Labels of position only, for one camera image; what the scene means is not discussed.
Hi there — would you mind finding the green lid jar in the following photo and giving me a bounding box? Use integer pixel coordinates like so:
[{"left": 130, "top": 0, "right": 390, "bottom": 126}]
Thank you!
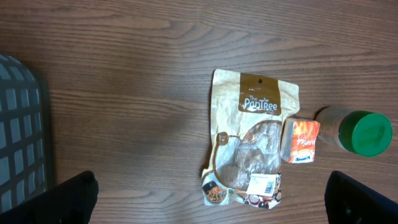
[{"left": 315, "top": 107, "right": 393, "bottom": 157}]

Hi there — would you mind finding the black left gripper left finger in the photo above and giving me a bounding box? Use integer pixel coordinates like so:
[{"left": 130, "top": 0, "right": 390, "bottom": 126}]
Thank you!
[{"left": 1, "top": 170, "right": 99, "bottom": 224}]

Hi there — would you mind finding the brown clear snack bag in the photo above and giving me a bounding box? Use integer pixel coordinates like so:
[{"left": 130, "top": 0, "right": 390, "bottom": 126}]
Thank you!
[{"left": 201, "top": 69, "right": 300, "bottom": 209}]

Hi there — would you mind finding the grey plastic mesh basket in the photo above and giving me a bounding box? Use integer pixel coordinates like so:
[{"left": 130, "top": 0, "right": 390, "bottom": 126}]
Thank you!
[{"left": 1, "top": 55, "right": 47, "bottom": 213}]

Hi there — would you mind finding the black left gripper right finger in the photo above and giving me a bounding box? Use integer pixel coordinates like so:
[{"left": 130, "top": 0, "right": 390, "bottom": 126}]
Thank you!
[{"left": 325, "top": 170, "right": 397, "bottom": 224}]

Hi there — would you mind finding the orange white small box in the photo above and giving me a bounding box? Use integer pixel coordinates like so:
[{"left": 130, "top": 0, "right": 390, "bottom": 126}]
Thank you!
[{"left": 280, "top": 118, "right": 320, "bottom": 164}]

